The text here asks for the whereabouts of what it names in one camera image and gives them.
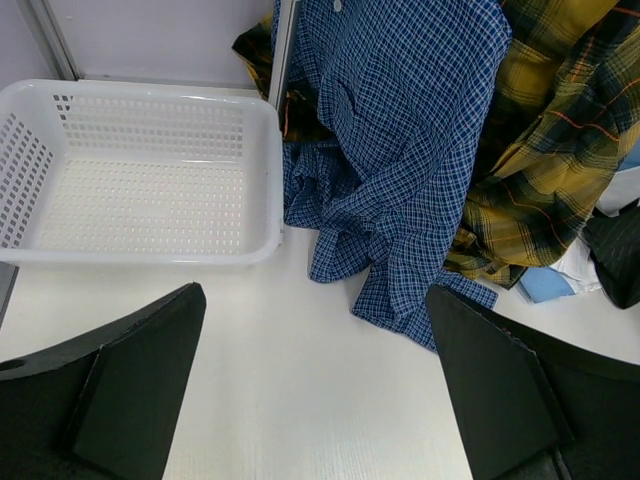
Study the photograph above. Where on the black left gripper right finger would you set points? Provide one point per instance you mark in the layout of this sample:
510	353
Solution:
530	406

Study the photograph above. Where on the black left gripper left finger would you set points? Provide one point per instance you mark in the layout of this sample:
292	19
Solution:
104	404

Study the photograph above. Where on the dark pinstriped shirt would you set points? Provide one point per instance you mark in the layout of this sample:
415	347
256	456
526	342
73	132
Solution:
614	244

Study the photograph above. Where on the light blue shirt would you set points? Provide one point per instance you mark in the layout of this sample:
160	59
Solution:
544	284

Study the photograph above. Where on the yellow plaid shirt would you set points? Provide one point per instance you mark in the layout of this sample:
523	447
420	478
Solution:
564	112

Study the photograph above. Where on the blue checked shirt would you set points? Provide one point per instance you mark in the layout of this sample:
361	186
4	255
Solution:
403	88

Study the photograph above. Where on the white plastic laundry basket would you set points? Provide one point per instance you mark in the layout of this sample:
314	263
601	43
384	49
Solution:
111	173

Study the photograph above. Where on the clothes rack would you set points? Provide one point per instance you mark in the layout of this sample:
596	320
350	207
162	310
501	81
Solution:
285	40

